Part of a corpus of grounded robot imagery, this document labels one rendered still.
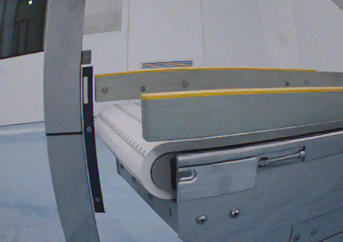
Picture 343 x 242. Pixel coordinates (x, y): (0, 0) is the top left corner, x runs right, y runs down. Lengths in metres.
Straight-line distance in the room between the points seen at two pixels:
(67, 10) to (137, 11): 5.14
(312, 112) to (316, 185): 0.08
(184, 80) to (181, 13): 5.32
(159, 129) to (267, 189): 0.12
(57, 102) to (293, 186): 0.35
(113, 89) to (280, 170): 0.29
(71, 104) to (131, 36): 5.11
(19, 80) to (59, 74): 4.81
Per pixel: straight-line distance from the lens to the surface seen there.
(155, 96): 0.44
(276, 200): 0.51
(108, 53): 5.74
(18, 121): 5.56
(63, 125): 0.72
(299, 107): 0.49
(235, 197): 0.48
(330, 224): 0.62
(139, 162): 0.47
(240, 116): 0.46
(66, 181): 0.74
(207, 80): 0.74
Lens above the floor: 0.90
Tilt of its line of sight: 8 degrees down
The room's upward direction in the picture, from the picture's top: 2 degrees counter-clockwise
